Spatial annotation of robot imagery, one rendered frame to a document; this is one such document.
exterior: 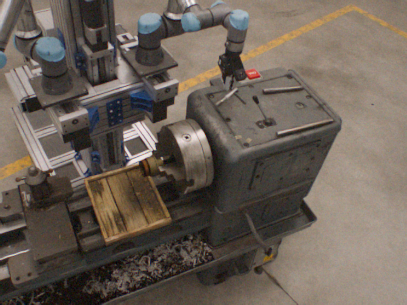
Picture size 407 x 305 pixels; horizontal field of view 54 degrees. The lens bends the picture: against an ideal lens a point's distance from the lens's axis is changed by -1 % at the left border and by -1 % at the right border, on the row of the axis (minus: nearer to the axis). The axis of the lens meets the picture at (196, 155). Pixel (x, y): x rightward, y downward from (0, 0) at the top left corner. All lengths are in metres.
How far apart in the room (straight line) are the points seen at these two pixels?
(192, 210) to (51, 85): 0.87
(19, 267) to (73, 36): 1.09
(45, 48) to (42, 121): 1.45
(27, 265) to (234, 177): 0.90
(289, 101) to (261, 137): 0.28
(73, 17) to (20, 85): 0.45
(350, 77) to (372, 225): 1.79
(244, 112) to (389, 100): 2.76
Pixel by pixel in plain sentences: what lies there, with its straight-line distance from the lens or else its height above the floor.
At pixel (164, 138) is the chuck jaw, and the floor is 1.18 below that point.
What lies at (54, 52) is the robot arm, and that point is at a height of 1.38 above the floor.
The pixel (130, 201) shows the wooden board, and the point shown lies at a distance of 1.90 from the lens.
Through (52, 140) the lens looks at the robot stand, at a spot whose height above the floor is 0.21.
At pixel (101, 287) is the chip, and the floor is 0.55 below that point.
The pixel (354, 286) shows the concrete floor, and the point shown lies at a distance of 2.94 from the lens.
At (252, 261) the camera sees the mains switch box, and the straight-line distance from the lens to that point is 2.48.
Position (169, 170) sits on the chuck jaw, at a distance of 1.72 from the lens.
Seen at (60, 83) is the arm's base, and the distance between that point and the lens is 1.99.
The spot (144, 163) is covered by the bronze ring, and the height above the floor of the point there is 1.12.
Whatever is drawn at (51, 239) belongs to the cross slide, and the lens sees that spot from 1.74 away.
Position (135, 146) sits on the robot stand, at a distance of 3.03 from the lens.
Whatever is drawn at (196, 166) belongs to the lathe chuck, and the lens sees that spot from 1.67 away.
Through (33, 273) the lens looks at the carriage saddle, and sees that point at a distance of 1.77.
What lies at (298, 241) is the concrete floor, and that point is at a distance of 2.96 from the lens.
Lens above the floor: 2.44
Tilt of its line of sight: 48 degrees down
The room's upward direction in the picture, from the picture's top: 7 degrees clockwise
